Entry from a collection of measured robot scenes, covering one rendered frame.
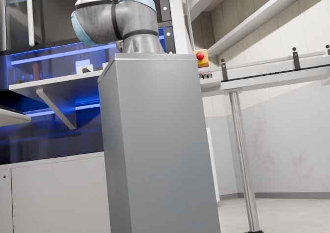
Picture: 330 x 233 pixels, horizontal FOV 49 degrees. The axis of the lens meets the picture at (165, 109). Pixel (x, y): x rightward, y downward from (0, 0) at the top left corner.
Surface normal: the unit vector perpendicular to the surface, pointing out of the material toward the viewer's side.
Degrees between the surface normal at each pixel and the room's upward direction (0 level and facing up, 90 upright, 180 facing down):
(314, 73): 90
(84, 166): 90
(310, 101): 90
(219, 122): 90
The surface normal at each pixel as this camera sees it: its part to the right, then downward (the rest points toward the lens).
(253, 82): -0.15, -0.16
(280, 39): -0.93, 0.04
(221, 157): 0.36, -0.21
